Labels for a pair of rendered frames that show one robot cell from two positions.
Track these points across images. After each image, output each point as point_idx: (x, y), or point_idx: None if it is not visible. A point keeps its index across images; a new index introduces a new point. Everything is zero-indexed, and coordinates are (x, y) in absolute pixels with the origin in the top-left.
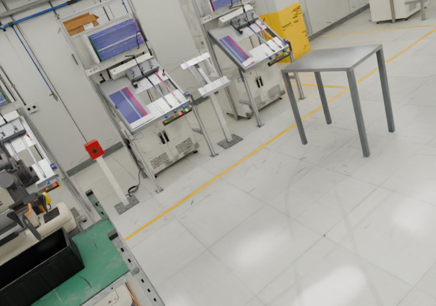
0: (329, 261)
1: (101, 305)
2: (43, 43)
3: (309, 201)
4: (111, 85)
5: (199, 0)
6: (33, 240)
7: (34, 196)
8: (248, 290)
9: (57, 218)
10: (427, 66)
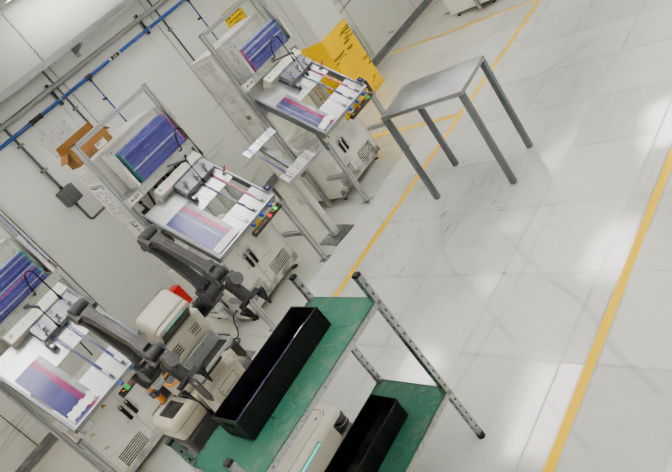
0: (519, 290)
1: (307, 426)
2: (12, 191)
3: (473, 251)
4: (163, 211)
5: (229, 63)
6: (233, 361)
7: (257, 288)
8: (451, 353)
9: (227, 350)
10: (542, 58)
